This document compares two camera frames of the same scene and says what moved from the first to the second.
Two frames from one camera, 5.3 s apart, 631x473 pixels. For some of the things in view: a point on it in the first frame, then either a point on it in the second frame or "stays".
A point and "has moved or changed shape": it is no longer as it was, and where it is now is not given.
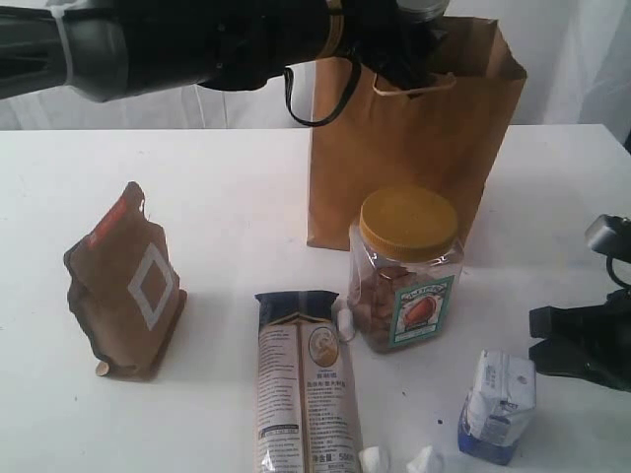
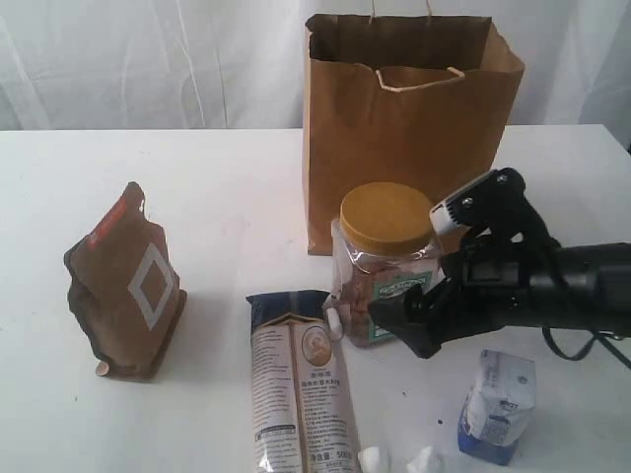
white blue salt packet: (502, 396) stays
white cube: (345, 325) -> (334, 324)
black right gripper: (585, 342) -> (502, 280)
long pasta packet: (305, 418) stays
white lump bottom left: (369, 458) stays
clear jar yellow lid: (403, 256) has moved or changed shape
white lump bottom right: (419, 463) stays
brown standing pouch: (124, 292) stays
